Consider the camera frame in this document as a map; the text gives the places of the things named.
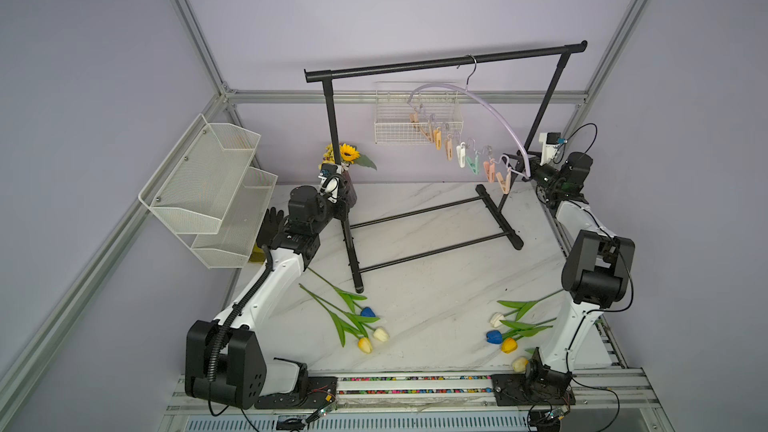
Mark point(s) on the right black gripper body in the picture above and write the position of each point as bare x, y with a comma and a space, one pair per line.
546, 178

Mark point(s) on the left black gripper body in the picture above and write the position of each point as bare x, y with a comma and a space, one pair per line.
340, 208

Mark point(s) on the purple clip hanger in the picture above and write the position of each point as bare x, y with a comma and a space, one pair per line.
495, 131

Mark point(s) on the blue tulip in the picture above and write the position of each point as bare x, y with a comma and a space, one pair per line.
516, 330
352, 300

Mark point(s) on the white tulip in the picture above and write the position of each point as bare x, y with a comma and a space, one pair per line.
516, 310
370, 327

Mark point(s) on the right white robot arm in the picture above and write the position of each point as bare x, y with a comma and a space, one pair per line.
596, 275

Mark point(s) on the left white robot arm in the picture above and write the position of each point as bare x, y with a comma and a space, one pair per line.
224, 361

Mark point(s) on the sunflower bouquet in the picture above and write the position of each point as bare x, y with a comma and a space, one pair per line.
349, 156

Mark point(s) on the black and yellow glove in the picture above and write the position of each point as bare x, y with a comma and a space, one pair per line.
273, 222

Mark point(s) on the white mesh shelf basket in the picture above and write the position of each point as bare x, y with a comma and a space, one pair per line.
212, 197

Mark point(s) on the yellow tulip left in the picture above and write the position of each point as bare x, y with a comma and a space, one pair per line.
344, 330

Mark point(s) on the yellow tulip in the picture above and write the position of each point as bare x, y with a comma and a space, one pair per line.
344, 330
509, 345

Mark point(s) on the yellow tulip right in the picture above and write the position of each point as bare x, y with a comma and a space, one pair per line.
509, 345

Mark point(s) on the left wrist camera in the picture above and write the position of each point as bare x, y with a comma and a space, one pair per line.
328, 175

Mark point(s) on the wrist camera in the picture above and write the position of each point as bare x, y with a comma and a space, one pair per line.
328, 175
552, 148

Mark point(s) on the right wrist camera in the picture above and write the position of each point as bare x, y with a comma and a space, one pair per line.
552, 148

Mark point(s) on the white wire wall basket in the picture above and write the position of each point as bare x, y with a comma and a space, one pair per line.
408, 115

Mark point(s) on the metal base rail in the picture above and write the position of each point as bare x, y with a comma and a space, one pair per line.
613, 399

